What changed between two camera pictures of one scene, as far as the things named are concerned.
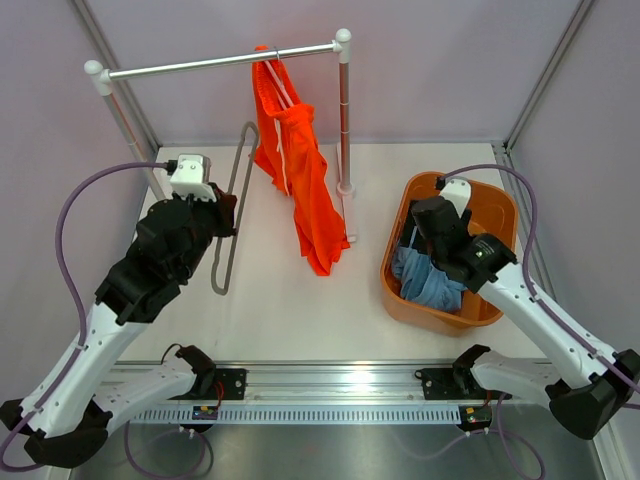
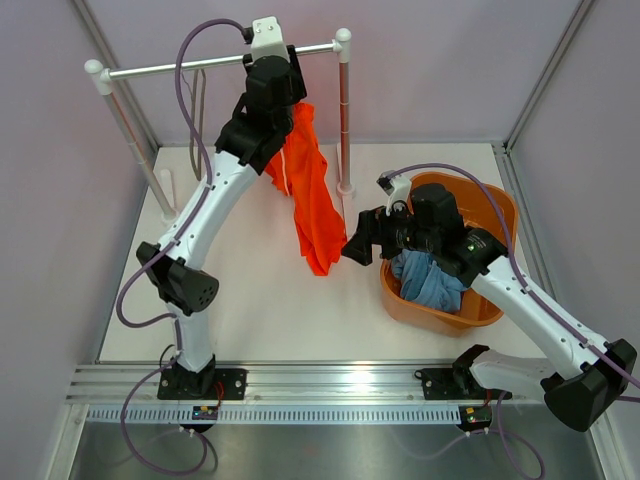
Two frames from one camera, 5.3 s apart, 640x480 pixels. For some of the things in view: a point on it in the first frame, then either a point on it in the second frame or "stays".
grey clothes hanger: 255,132 → 197,170
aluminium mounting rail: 329,383 stays
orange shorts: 288,150 stays
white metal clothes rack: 99,77 stays
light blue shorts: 420,281 stays
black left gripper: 223,209 → 296,89
